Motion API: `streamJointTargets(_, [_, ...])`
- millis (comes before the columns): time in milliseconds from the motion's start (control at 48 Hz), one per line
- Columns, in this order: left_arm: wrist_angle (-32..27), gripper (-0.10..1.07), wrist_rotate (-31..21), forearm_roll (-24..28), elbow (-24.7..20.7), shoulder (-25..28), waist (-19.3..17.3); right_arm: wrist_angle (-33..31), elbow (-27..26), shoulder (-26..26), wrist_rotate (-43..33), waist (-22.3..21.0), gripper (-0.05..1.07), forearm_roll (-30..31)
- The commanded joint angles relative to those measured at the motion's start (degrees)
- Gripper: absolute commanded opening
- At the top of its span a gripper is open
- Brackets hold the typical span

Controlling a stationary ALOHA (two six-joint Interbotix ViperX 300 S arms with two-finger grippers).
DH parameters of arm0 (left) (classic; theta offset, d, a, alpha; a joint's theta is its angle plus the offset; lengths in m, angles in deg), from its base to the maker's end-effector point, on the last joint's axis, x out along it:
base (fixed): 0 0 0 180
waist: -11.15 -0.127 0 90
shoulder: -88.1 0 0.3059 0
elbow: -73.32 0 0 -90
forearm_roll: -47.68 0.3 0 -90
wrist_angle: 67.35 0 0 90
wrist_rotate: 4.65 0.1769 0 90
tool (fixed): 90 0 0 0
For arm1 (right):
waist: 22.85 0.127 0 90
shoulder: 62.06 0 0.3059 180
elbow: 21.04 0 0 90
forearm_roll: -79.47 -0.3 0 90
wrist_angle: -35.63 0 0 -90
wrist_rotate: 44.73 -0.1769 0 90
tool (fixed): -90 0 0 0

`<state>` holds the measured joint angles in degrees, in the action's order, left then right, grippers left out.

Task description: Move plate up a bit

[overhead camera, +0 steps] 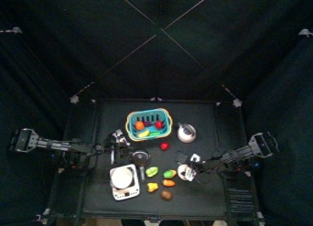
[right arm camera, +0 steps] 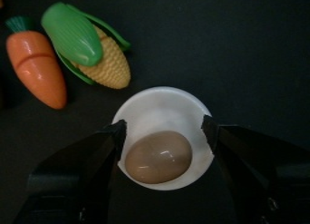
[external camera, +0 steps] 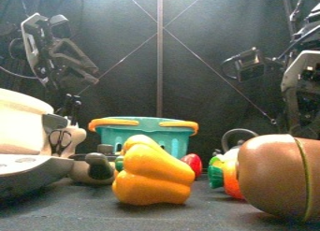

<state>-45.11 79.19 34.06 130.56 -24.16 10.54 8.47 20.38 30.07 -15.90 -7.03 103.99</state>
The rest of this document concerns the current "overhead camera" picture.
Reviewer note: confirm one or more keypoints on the light green toy lime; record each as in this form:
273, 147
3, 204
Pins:
152, 171

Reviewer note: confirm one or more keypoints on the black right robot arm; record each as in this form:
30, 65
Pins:
249, 149

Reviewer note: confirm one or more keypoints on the orange toy carrot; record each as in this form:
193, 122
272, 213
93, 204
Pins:
169, 183

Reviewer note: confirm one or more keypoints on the red toy tomato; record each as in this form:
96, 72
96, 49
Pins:
160, 125

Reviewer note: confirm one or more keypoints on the green toy vegetable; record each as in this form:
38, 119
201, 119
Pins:
154, 133

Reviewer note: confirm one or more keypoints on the purple toy eggplant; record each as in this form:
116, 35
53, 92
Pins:
148, 123

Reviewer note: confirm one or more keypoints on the white kitchen scale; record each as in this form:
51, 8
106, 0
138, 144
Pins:
126, 191

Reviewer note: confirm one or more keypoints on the red toy strawberry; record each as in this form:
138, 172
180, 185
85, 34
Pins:
164, 146

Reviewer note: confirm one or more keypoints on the yellow toy fruit piece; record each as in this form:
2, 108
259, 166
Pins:
153, 187

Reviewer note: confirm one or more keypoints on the grey frame corner bracket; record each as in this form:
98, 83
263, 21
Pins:
74, 99
237, 102
306, 32
15, 30

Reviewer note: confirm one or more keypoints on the brown toy potato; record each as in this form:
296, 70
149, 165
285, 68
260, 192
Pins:
166, 195

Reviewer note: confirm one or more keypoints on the black toy frying pan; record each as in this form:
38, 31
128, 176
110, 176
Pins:
140, 158

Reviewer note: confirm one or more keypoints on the white round plate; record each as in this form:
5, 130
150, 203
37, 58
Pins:
122, 177

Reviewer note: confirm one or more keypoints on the orange toy fruit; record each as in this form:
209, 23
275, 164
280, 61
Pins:
140, 125

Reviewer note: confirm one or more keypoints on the green yellow toy pepper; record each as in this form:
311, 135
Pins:
170, 174

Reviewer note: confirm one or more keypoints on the yellow toy banana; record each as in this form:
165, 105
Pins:
144, 134

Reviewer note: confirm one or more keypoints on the teal basket with yellow rim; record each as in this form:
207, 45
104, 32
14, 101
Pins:
149, 124

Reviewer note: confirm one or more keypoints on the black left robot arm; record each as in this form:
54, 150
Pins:
53, 143

